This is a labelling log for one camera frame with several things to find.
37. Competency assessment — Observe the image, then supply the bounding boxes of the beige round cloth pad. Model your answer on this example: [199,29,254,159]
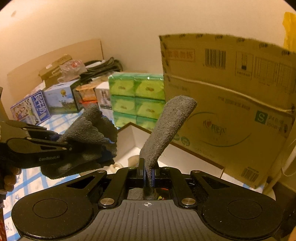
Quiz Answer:
[109,156,139,174]

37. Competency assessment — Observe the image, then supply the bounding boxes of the grey towel cloth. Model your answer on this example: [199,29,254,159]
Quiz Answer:
[127,95,197,200]

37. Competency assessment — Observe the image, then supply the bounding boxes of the dark grey towel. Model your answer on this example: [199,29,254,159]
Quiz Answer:
[41,105,117,179]

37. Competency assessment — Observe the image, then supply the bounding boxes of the person's hand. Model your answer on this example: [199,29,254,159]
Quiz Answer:
[1,166,22,192]

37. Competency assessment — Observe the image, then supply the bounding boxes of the blue white milk box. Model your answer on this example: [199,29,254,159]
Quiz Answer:
[11,90,51,125]

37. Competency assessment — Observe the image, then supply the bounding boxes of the red snack packet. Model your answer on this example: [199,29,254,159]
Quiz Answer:
[155,188,171,200]

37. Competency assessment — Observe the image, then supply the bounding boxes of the blue checkered tablecloth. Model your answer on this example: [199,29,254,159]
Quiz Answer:
[1,112,81,240]

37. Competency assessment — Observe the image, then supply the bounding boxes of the blue green milk carton box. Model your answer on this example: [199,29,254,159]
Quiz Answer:
[43,79,83,115]

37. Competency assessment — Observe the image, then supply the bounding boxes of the brown box white inside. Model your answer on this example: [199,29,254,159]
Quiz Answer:
[114,123,224,178]

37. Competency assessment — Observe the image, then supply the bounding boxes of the flat brown cardboard box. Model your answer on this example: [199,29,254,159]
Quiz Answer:
[39,55,72,89]

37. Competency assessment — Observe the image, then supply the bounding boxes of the red box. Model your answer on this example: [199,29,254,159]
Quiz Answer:
[79,100,98,109]

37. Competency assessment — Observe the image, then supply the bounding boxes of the orange brown box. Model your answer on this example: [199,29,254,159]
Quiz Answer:
[75,83,98,101]

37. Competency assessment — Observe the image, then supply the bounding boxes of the clear plastic bag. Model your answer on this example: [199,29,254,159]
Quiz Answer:
[57,60,87,83]

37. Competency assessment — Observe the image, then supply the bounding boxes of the white product box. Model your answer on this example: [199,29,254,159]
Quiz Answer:
[95,81,114,122]

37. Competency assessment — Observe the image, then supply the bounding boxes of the large cardboard carton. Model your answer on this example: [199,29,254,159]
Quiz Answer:
[159,33,295,188]

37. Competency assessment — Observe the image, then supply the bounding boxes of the green tissue pack bundle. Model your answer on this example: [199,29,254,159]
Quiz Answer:
[108,72,166,131]

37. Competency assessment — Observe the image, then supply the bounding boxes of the yellow plastic bag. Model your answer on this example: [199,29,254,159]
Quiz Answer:
[282,12,296,52]

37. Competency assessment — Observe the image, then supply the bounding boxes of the black coiled cables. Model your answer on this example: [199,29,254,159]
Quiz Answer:
[79,56,124,84]

